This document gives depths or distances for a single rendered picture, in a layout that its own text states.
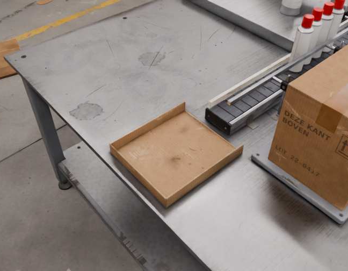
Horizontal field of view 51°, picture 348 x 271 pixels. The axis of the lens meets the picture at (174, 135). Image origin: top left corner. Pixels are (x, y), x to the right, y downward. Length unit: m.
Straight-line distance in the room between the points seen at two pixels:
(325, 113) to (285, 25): 0.85
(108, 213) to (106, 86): 0.63
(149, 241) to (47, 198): 0.72
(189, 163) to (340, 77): 0.46
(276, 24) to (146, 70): 0.61
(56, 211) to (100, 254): 0.36
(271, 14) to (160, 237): 1.09
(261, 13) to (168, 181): 0.99
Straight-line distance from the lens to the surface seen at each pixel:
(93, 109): 1.28
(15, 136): 2.53
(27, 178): 2.26
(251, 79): 1.28
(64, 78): 1.45
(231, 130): 1.16
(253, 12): 1.77
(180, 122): 1.20
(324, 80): 0.97
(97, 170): 1.90
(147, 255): 1.61
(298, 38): 1.34
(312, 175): 1.03
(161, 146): 1.12
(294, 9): 1.77
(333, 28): 1.51
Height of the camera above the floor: 1.65
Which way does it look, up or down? 45 degrees down
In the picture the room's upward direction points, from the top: straight up
